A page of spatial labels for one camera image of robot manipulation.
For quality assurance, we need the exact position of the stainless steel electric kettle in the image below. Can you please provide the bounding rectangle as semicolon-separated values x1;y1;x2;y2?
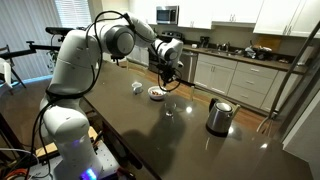
206;98;240;137

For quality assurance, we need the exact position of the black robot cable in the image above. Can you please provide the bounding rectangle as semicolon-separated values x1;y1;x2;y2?
19;10;183;180

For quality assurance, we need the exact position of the stainless steel refrigerator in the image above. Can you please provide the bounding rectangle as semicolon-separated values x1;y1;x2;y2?
256;22;320;141

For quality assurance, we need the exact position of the black coffee maker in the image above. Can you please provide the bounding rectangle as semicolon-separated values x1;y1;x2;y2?
200;36;210;48

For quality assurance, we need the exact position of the black stove range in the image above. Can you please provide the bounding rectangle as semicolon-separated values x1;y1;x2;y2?
148;31;184;75

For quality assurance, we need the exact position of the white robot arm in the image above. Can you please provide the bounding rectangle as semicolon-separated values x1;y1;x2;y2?
40;13;183;180

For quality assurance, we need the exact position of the stainless steel microwave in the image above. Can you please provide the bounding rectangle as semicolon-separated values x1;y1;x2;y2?
156;6;179;25

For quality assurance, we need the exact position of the small white cup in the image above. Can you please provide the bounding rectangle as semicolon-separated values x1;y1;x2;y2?
132;82;142;94

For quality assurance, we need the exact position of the kitchen sink faucet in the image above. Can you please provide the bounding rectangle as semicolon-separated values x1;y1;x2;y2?
217;42;230;52

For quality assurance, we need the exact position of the black camera tripod stand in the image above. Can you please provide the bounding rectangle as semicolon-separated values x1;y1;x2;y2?
0;26;88;88

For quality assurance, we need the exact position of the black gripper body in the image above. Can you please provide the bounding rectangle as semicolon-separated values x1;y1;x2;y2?
157;64;175;84

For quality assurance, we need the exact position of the clear glass cup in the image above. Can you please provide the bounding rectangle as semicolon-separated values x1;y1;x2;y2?
165;102;176;117

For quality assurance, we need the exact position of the white bowl with food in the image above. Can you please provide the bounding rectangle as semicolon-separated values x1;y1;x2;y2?
148;86;166;100

